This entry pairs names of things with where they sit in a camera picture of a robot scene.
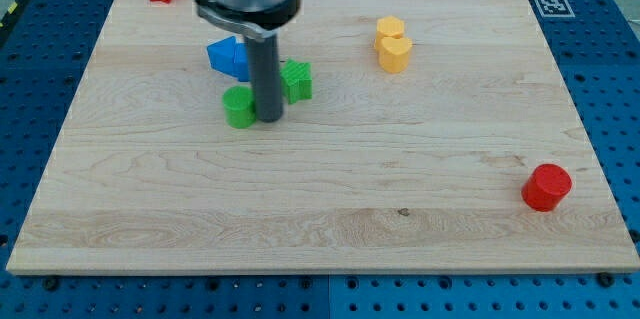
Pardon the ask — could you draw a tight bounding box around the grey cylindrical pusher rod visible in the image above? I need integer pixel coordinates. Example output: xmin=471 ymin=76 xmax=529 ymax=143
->
xmin=245 ymin=34 xmax=283 ymax=123

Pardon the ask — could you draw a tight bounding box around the green star block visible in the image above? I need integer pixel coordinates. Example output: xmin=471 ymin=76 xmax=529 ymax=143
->
xmin=280 ymin=59 xmax=313 ymax=104

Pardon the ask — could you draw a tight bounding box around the light wooden board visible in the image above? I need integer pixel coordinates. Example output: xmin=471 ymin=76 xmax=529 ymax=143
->
xmin=7 ymin=0 xmax=639 ymax=276

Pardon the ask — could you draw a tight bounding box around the blue triangular block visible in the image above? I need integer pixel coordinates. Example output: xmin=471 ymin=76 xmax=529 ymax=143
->
xmin=206 ymin=36 xmax=250 ymax=82

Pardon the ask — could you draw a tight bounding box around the green cylinder block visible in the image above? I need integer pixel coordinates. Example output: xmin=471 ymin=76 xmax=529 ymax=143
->
xmin=222 ymin=86 xmax=256 ymax=129

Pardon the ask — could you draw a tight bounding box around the yellow hexagon block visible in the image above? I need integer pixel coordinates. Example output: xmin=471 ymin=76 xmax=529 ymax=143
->
xmin=374 ymin=16 xmax=405 ymax=51

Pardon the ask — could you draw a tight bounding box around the yellow heart block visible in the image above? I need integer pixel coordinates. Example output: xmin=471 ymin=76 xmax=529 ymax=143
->
xmin=378 ymin=37 xmax=413 ymax=74

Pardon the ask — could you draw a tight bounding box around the white fiducial marker tag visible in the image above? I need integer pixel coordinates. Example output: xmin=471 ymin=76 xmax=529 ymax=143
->
xmin=533 ymin=0 xmax=575 ymax=18

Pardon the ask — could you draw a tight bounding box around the red cylinder block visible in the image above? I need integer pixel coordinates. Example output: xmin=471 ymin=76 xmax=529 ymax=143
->
xmin=521 ymin=163 xmax=573 ymax=212

